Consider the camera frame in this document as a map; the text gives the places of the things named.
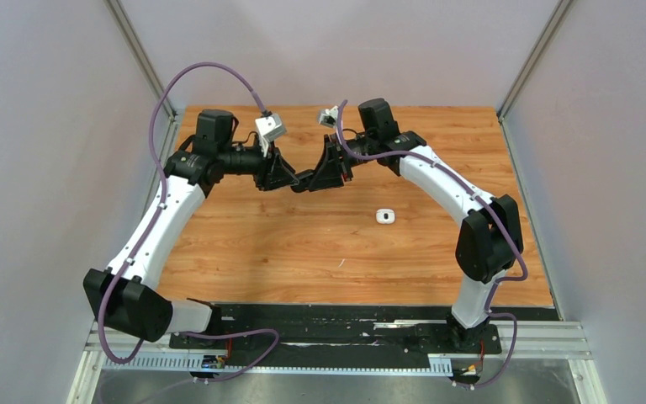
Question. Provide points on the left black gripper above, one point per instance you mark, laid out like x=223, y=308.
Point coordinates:
x=274, y=172

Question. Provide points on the aluminium frame rail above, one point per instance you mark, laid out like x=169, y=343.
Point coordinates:
x=521, y=343

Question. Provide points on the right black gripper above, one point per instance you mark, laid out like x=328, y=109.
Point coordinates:
x=329, y=169

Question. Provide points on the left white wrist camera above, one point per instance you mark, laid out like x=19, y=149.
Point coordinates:
x=269, y=128

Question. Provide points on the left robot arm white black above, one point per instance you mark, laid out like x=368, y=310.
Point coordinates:
x=123, y=295

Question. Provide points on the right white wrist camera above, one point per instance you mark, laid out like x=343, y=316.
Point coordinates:
x=328, y=117

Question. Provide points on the black earbud charging case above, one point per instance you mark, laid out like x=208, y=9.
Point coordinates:
x=303, y=181

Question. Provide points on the white earbud charging case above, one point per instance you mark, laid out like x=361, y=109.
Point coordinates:
x=385, y=216

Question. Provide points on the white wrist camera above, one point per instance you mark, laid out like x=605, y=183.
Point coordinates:
x=328, y=117
x=269, y=128

